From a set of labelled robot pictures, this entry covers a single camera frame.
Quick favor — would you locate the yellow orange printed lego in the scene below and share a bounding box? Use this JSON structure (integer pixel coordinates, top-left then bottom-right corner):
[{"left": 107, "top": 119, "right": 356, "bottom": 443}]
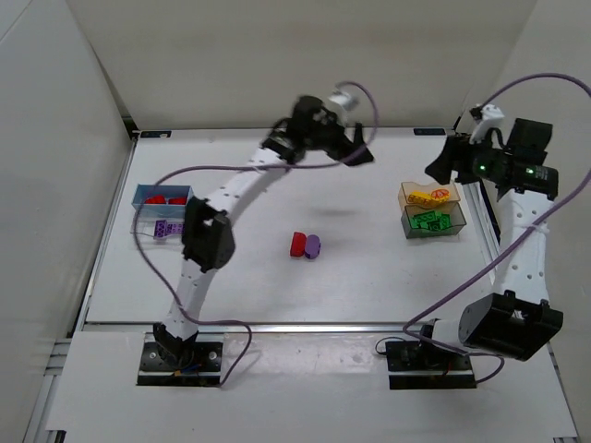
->
[{"left": 430, "top": 188, "right": 451, "bottom": 204}]

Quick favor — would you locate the yellow black striped lego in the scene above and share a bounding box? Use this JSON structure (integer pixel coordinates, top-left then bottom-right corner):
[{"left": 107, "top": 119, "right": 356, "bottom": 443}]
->
[{"left": 407, "top": 191, "right": 432, "bottom": 207}]

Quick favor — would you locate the green stepped lego block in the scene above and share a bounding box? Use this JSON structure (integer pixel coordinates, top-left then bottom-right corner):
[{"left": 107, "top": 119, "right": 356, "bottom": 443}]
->
[{"left": 435, "top": 213, "right": 452, "bottom": 232}]

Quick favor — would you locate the purple half-round lego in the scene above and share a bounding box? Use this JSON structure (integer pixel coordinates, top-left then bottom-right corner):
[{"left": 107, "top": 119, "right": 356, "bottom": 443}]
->
[{"left": 304, "top": 234, "right": 321, "bottom": 259}]

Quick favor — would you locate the red half-round lego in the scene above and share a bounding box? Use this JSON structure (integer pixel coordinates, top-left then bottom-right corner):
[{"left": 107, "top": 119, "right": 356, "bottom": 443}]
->
[{"left": 289, "top": 232, "right": 307, "bottom": 257}]

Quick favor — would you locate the red green rounded lego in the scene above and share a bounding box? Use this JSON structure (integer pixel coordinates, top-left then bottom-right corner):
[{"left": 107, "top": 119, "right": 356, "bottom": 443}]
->
[{"left": 167, "top": 197, "right": 187, "bottom": 206}]

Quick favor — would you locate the red rounded lego brick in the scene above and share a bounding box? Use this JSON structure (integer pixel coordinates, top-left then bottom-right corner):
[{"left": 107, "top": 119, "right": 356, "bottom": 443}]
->
[{"left": 144, "top": 195, "right": 167, "bottom": 205}]

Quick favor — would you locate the green lego plate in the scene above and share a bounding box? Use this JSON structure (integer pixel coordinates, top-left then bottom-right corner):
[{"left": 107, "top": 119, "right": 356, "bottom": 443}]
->
[{"left": 413, "top": 210, "right": 440, "bottom": 224}]

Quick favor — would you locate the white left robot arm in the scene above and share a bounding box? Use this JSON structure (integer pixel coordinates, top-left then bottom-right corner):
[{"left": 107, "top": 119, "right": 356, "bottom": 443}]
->
[{"left": 153, "top": 90, "right": 373, "bottom": 369}]

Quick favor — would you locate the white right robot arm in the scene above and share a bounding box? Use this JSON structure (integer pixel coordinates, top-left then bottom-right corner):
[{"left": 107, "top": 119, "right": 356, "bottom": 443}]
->
[{"left": 420, "top": 118, "right": 563, "bottom": 361}]

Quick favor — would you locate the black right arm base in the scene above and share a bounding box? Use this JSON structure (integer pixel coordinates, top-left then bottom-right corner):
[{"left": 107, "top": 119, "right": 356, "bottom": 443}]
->
[{"left": 374, "top": 336, "right": 476, "bottom": 390}]

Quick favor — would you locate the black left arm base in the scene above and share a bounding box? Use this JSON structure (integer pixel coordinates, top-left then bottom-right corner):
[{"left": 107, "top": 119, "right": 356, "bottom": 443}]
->
[{"left": 136, "top": 335, "right": 223, "bottom": 388}]

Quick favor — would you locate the blue label sticker right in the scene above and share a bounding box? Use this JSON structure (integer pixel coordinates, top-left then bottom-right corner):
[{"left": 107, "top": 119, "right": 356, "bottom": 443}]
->
[{"left": 413, "top": 127, "right": 446, "bottom": 137}]

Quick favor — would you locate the blue label sticker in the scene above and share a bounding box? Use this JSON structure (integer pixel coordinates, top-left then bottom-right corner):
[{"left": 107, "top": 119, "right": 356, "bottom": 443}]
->
[
  {"left": 413, "top": 127, "right": 446, "bottom": 137},
  {"left": 139, "top": 130, "right": 172, "bottom": 138}
]

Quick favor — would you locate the orange translucent container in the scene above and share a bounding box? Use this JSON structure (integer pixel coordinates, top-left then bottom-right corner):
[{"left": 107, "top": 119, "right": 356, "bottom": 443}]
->
[{"left": 398, "top": 182, "right": 461, "bottom": 213}]

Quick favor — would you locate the grey translucent container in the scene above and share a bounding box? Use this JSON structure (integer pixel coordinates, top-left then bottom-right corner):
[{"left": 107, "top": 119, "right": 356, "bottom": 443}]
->
[{"left": 401, "top": 202, "right": 466, "bottom": 239}]

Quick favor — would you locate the blue plastic container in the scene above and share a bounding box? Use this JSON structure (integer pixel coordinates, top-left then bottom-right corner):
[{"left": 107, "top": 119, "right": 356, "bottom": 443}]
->
[{"left": 131, "top": 185, "right": 193, "bottom": 219}]

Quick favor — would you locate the purple lego in container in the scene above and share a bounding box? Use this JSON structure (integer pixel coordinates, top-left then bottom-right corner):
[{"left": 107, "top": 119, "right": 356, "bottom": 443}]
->
[{"left": 167, "top": 221, "right": 185, "bottom": 235}]

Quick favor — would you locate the blue label sticker left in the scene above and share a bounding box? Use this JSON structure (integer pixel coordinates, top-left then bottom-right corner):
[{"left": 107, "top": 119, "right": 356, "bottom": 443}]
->
[{"left": 139, "top": 130, "right": 172, "bottom": 138}]

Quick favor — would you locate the clear plastic container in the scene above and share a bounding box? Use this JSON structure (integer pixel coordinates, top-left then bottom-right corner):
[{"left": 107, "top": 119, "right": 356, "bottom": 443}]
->
[{"left": 129, "top": 216, "right": 185, "bottom": 249}]

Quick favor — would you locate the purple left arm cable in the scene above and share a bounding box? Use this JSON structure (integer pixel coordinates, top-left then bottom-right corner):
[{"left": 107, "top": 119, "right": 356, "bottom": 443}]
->
[{"left": 131, "top": 81, "right": 380, "bottom": 388}]

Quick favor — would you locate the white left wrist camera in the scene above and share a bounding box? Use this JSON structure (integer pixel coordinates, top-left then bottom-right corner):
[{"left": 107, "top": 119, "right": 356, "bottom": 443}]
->
[{"left": 325, "top": 89, "right": 359, "bottom": 113}]

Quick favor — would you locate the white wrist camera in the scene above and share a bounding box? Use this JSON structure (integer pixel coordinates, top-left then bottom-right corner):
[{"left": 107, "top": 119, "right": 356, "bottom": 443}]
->
[
  {"left": 469, "top": 103, "right": 504, "bottom": 144},
  {"left": 325, "top": 89, "right": 359, "bottom": 113}
]

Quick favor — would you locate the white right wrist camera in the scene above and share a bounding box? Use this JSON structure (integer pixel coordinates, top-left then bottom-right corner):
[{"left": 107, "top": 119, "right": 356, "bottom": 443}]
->
[{"left": 469, "top": 103, "right": 504, "bottom": 144}]

